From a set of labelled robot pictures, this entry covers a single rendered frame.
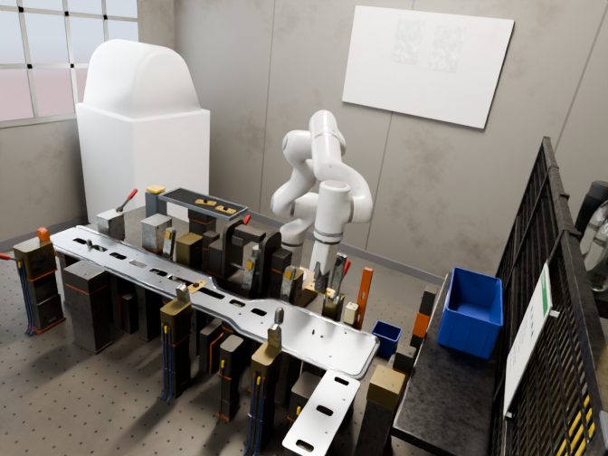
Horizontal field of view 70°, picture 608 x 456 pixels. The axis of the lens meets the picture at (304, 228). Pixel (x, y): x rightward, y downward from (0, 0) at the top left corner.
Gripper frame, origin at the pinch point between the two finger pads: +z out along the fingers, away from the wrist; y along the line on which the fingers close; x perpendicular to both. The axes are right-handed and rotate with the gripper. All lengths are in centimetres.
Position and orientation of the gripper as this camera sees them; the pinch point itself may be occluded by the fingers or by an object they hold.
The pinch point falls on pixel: (321, 283)
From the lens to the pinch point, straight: 131.4
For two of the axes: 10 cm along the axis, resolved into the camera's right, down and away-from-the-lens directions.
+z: -1.1, 9.0, 4.2
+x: 9.0, 2.7, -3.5
